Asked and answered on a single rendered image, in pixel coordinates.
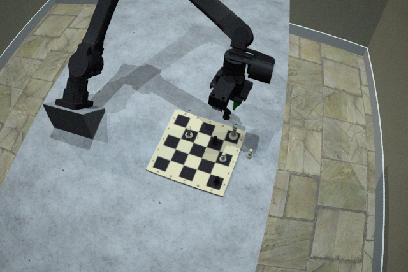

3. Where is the white pawn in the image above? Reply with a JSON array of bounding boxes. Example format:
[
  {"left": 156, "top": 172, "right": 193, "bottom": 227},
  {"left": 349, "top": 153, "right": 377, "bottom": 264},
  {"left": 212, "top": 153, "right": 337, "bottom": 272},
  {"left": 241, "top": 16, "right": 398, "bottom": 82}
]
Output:
[
  {"left": 219, "top": 153, "right": 226, "bottom": 162},
  {"left": 246, "top": 149, "right": 253, "bottom": 159}
]

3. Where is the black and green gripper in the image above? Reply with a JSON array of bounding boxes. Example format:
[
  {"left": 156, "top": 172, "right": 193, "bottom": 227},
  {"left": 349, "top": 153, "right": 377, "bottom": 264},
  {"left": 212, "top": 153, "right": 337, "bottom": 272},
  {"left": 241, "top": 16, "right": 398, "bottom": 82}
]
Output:
[{"left": 210, "top": 69, "right": 253, "bottom": 111}]

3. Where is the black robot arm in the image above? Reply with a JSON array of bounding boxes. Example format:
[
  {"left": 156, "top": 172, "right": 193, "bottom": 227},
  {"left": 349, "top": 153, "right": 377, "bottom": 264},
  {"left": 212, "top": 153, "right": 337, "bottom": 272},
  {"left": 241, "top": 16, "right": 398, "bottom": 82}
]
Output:
[{"left": 55, "top": 0, "right": 275, "bottom": 112}]

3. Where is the chessboard with pieces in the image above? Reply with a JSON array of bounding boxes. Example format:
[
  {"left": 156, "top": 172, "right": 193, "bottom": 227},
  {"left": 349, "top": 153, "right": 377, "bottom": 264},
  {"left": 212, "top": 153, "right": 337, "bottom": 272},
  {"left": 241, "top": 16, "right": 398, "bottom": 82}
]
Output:
[{"left": 146, "top": 110, "right": 247, "bottom": 197}]

